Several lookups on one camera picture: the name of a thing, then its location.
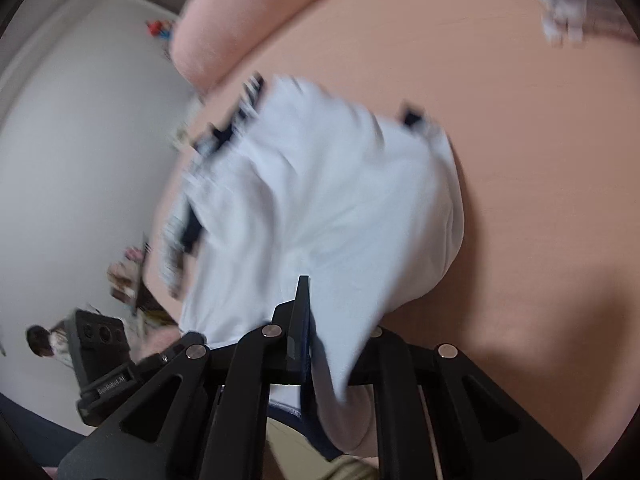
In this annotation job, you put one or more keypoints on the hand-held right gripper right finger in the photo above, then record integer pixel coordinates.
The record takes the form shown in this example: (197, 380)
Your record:
(395, 370)

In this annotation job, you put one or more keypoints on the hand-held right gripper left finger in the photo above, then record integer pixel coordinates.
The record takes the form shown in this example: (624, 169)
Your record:
(300, 340)

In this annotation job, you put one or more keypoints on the white shirt navy collar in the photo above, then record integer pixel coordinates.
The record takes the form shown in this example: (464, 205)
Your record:
(320, 200)

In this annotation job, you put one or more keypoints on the bedside clutter pile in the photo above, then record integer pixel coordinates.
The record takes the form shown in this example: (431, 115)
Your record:
(130, 275)

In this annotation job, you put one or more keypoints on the dark blue cloth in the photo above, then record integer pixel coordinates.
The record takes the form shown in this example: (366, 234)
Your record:
(35, 435)

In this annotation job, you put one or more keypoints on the khaki cloth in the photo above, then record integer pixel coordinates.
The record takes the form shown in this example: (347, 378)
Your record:
(295, 455)

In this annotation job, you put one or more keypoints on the pink bed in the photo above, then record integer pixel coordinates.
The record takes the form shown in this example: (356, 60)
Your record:
(525, 160)

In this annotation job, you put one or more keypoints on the pink pillow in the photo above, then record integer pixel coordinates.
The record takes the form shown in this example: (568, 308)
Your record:
(235, 20)

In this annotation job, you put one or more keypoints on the small red toy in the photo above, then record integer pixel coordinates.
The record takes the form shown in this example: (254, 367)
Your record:
(157, 29)

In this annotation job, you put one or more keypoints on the white patterned garment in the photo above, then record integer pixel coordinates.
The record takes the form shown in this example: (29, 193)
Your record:
(560, 5)

